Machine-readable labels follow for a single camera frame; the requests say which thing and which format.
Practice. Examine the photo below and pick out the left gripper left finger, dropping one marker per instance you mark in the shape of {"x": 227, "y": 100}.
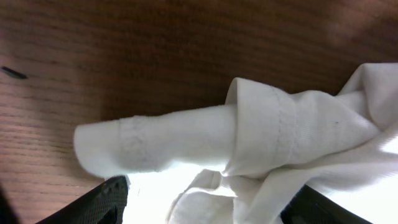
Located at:
{"x": 104, "y": 204}

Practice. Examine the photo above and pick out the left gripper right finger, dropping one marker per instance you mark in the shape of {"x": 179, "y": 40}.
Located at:
{"x": 311, "y": 207}

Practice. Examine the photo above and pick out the white t-shirt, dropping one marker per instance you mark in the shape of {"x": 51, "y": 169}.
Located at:
{"x": 246, "y": 160}

